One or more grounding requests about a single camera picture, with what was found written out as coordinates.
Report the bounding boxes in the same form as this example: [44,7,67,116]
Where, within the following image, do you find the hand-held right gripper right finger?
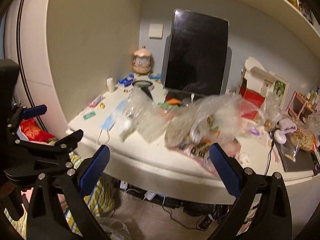
[209,142,293,240]

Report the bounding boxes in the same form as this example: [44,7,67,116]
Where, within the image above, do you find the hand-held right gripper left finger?
[26,144,111,240]

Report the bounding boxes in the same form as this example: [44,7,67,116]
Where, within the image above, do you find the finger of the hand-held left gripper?
[7,104,47,145]
[15,129,84,167]

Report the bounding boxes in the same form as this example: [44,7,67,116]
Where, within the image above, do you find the clear plastic bag with snacks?
[165,94,253,155]

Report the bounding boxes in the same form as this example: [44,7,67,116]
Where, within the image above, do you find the large clear plastic floor bag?
[99,217,132,240]

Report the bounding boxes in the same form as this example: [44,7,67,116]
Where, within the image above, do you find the red cloth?
[20,119,57,143]

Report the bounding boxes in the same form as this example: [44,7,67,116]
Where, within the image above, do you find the striped bedsheet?
[5,140,115,239]

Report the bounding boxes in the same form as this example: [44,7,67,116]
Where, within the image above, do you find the pink printed packet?
[175,140,240,175]

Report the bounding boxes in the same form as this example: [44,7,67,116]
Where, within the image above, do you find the blue face mask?
[96,116,115,143]
[110,99,128,120]

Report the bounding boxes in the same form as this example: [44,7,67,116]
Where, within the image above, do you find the small pink packet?
[89,95,103,107]

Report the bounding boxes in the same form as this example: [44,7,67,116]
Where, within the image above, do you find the white desk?
[66,85,320,210]

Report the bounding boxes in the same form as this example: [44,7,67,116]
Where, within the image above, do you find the red box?
[239,85,266,120]

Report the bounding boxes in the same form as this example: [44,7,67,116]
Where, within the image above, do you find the black notebook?
[274,140,315,172]

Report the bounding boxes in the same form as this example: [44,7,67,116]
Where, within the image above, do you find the clear bag of nuts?
[280,127,318,162]

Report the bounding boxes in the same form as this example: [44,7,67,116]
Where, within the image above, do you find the blue plastic toy pieces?
[119,74,134,87]

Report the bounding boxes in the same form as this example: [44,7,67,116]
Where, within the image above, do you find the black magnifying glass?
[132,80,154,102]

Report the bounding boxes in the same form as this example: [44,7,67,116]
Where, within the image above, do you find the pink desk rack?
[286,91,315,120]

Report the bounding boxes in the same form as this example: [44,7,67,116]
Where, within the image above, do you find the green framed picture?
[272,80,289,110]

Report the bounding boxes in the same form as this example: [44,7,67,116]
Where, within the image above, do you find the torn white cardboard box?
[240,57,275,98]

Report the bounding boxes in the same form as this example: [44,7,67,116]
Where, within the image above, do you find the pink carousel music box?
[132,44,152,77]

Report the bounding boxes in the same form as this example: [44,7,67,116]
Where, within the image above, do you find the black monitor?
[161,9,230,97]

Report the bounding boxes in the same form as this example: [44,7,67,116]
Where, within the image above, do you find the black cable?
[264,129,280,175]

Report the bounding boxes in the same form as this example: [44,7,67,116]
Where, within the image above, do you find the white wall switch plate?
[149,24,164,39]

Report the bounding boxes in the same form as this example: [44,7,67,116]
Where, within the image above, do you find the white wall shelf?
[150,0,320,58]

